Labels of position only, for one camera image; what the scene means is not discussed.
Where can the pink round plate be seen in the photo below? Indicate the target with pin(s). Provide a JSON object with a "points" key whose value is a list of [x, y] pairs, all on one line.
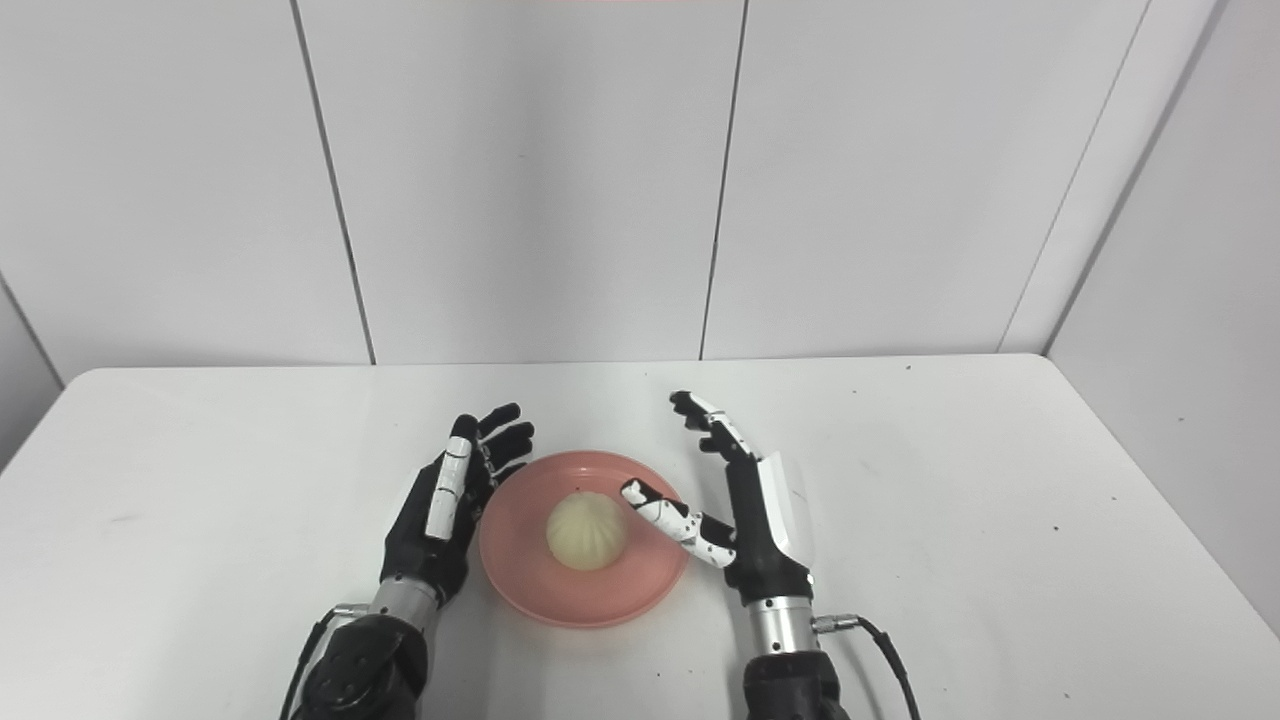
{"points": [[520, 580]]}

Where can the pale yellow steamed bun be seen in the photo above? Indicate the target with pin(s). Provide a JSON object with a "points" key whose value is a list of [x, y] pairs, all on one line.
{"points": [[586, 532]]}

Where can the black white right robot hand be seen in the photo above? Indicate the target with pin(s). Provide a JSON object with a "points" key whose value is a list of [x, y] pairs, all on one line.
{"points": [[765, 540]]}

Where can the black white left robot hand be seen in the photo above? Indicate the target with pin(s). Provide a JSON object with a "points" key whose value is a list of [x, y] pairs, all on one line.
{"points": [[420, 550]]}

